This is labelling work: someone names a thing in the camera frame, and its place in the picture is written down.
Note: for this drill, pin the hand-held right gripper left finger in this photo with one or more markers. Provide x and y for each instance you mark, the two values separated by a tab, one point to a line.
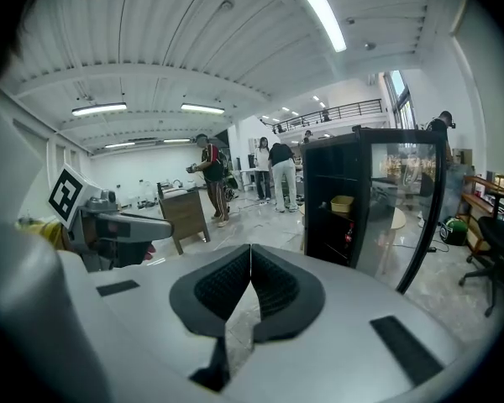
143	321

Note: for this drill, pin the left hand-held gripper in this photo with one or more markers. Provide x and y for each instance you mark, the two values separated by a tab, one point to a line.
88	200

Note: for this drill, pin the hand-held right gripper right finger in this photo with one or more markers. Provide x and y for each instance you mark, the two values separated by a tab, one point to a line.
344	351

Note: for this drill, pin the cream plastic tray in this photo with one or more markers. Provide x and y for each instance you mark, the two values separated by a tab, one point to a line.
342	204

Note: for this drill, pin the person's left forearm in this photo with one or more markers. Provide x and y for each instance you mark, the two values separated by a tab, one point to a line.
46	231

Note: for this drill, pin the person's left hand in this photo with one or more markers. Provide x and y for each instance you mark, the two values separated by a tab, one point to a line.
150	252

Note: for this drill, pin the wooden cabinet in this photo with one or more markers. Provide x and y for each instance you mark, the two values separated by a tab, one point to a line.
185	216

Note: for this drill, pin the dark soda bottle red label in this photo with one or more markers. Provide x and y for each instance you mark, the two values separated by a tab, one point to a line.
350	234

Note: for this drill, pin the long ceiling light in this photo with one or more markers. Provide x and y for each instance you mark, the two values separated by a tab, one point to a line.
324	17
202	108
98	109

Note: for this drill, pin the green helmet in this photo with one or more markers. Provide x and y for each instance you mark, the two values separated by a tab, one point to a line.
454	230

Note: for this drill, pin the black office chair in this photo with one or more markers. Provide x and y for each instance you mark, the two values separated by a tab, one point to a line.
497	233

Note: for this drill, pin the wooden shelf unit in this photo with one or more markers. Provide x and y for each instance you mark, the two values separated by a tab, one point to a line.
476	202

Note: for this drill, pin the black balcony railing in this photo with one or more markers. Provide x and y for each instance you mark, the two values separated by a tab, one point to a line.
340	111

